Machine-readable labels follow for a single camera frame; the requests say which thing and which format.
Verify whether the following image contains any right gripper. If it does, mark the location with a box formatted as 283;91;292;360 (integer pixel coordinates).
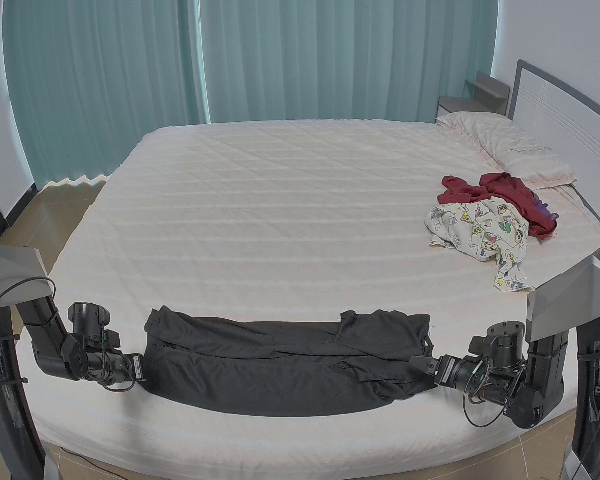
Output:
409;353;476;389

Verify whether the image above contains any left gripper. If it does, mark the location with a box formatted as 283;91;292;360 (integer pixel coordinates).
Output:
109;352;145;385

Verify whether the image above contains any black T-shirt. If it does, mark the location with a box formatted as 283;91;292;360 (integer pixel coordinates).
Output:
143;305;437;418

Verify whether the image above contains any white printed pyjama top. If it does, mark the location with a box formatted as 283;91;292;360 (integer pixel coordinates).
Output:
425;197;536;294

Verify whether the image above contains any purple garment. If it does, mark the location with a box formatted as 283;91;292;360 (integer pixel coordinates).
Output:
531;190;562;222

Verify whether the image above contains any dark red garment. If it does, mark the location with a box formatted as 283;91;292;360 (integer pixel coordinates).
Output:
437;171;559;242

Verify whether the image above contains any bed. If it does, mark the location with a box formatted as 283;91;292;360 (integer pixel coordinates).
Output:
27;59;600;469

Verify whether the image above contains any pale pink pillow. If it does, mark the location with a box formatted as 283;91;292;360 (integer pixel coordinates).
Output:
435;111;578;189

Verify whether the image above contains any grey bedside table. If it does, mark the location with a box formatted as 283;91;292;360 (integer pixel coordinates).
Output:
437;71;511;117

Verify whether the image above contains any blue-green curtain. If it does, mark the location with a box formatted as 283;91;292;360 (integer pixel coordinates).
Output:
2;0;212;187
197;0;499;123

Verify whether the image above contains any black cable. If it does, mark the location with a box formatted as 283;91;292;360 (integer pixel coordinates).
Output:
0;276;57;319
461;383;507;428
57;447;131;480

